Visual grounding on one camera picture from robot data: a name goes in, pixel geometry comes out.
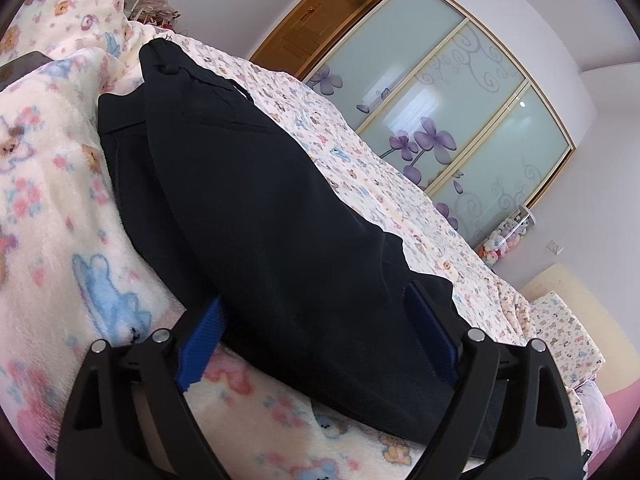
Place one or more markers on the black pants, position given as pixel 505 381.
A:
pixel 250 200

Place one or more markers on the bear print pillow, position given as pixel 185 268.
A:
pixel 570 335

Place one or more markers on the brown wooden door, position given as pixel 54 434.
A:
pixel 315 20

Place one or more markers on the white wall socket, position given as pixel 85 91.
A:
pixel 555 247

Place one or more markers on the cream headboard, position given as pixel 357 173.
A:
pixel 585 285

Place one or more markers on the clear tube of plush toys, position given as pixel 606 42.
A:
pixel 502 240

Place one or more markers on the pink bed sheet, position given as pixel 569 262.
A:
pixel 600 420

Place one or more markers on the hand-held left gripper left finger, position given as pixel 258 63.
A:
pixel 200 342

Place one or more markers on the wardrobe with flowered glass doors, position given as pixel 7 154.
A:
pixel 440 85

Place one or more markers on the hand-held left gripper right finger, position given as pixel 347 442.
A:
pixel 430 330

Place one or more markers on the dark flat object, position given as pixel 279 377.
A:
pixel 25 70

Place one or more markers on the bear print fleece blanket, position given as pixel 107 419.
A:
pixel 55 200

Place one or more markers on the dried flower bunch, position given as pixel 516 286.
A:
pixel 157 10

